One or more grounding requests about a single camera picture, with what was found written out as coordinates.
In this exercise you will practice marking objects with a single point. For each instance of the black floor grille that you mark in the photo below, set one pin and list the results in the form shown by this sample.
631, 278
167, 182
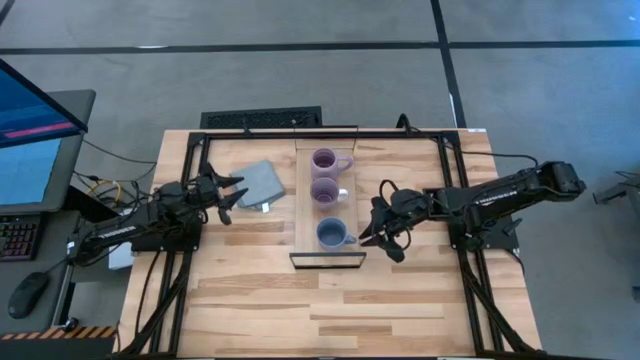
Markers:
260, 119

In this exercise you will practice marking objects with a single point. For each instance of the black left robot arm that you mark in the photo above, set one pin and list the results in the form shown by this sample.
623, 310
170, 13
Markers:
125, 232

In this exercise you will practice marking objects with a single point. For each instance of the black computer mouse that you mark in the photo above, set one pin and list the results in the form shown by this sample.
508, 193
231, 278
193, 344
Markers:
27, 295

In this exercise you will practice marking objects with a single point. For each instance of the blue mug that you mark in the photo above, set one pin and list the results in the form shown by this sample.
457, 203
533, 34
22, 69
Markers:
332, 232

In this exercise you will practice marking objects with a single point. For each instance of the black keyboard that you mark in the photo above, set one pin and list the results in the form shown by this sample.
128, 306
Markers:
17, 236

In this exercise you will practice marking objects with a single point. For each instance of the wooden shelf with black frame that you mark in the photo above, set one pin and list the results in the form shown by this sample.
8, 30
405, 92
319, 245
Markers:
305, 230

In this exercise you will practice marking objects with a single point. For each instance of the black-framed computer monitor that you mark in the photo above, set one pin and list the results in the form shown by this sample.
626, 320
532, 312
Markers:
30, 110

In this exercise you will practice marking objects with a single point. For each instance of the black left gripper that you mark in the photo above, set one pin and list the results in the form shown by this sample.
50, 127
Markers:
205, 192

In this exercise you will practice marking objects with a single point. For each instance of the grey computer desk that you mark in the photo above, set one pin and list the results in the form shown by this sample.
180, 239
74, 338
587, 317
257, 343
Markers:
50, 270

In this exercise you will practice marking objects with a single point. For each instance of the black aluminium table frame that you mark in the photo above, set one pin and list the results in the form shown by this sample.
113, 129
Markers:
280, 135

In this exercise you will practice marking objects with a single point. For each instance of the large purple mug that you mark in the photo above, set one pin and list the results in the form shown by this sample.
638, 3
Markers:
324, 162

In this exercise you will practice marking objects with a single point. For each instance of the grey-framed computer monitor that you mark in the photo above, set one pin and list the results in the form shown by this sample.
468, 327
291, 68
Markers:
30, 172

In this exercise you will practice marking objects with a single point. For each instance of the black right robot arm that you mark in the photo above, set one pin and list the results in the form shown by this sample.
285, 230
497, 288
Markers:
500, 195

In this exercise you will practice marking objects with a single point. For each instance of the small white box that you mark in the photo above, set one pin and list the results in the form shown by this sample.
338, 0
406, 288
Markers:
120, 257

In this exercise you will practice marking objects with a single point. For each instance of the folded grey cloth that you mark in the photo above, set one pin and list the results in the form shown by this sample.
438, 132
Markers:
257, 185

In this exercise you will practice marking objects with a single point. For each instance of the yellow-black hazard striped edge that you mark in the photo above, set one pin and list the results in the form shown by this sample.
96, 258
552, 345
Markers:
75, 332

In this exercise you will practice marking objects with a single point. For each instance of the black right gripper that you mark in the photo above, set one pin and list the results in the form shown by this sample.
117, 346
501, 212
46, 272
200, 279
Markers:
402, 210

